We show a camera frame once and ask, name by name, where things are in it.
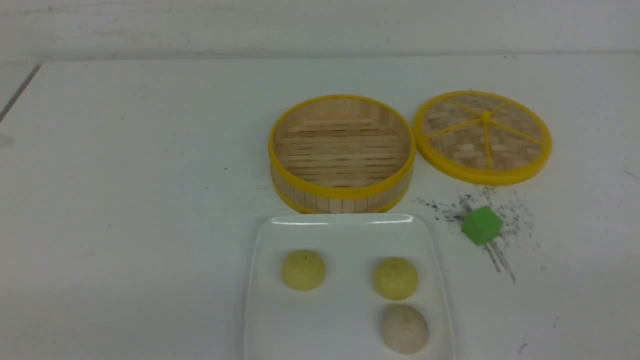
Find yellow steamed bun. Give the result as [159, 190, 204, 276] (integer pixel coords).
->
[280, 249, 326, 292]
[372, 257, 419, 301]

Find white steamed bun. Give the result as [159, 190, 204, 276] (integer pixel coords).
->
[381, 304, 430, 354]

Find white square plate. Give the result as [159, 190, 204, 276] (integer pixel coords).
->
[243, 213, 457, 360]

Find bamboo steamer basket yellow rim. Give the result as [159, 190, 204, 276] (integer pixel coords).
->
[267, 94, 418, 214]

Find green cube block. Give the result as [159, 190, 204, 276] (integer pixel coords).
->
[461, 206, 504, 247]

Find bamboo steamer lid yellow rim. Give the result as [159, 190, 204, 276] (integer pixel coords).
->
[413, 90, 553, 187]

